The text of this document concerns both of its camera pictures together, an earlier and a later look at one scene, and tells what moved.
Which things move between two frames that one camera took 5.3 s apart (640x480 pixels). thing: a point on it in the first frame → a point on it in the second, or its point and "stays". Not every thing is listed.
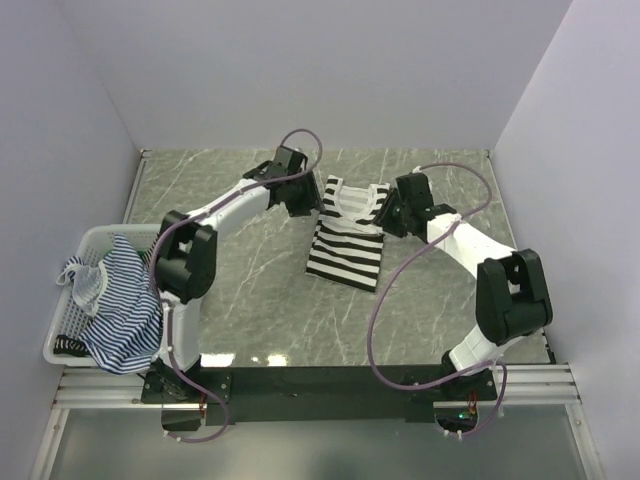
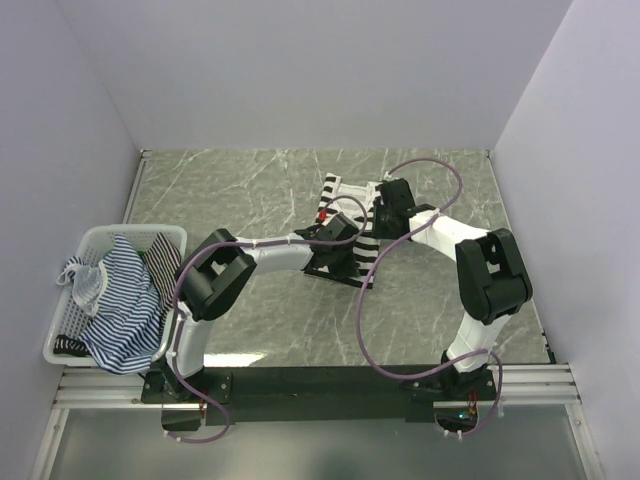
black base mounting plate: x=258 y=395 stays
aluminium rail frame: x=544 y=388 stays
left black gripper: x=312 y=198 → x=350 y=268
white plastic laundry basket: x=70 y=318 stays
